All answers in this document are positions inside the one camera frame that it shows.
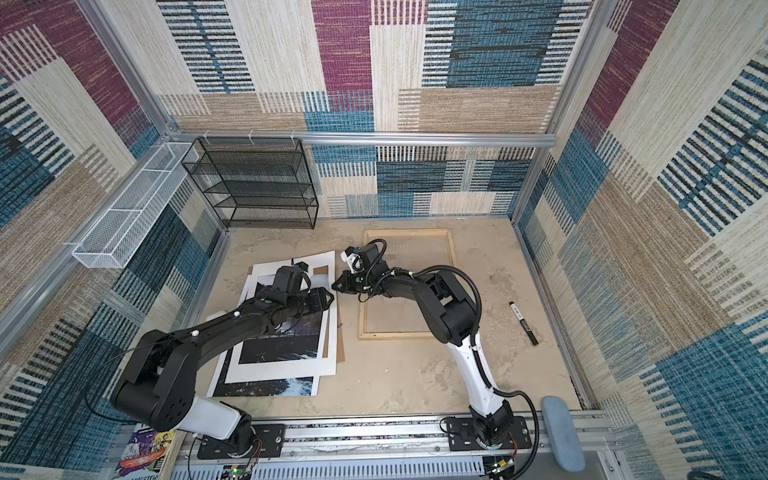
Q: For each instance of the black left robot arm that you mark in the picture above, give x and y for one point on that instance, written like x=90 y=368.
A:
x=157 y=387

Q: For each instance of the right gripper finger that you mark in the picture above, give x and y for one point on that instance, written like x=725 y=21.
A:
x=345 y=280
x=345 y=288

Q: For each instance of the aluminium front rail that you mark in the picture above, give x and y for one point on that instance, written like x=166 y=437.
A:
x=405 y=447

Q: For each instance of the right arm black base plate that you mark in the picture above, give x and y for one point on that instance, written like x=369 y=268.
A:
x=462 y=436

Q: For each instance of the white wire mesh basket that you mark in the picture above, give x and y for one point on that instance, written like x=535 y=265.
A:
x=118 y=233

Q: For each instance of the light wooden picture frame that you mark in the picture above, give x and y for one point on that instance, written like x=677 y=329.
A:
x=363 y=333

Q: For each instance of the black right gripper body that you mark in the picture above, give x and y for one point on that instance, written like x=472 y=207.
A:
x=363 y=280

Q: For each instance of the black wire mesh shelf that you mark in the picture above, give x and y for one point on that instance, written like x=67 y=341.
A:
x=254 y=182

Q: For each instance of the black marker pen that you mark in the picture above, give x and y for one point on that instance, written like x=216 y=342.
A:
x=524 y=324

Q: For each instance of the white bordered dark photo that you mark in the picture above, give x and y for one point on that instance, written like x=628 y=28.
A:
x=287 y=363

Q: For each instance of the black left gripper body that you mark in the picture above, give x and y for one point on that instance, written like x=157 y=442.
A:
x=295 y=305

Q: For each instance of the colourful treehouse book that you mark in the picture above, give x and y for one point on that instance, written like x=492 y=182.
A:
x=144 y=455

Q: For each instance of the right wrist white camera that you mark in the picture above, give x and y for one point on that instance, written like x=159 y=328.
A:
x=352 y=259

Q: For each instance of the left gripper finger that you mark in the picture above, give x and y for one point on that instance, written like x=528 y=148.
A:
x=321 y=293
x=320 y=303

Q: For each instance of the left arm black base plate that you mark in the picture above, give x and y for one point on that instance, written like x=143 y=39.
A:
x=261 y=440

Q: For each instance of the grey blue padded object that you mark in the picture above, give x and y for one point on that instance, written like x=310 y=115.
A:
x=562 y=434

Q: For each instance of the white photo mat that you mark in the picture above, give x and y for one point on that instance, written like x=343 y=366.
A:
x=264 y=273

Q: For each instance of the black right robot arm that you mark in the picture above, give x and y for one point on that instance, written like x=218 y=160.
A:
x=451 y=306

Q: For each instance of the brown cardboard backing board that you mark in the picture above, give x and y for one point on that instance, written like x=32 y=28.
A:
x=341 y=348

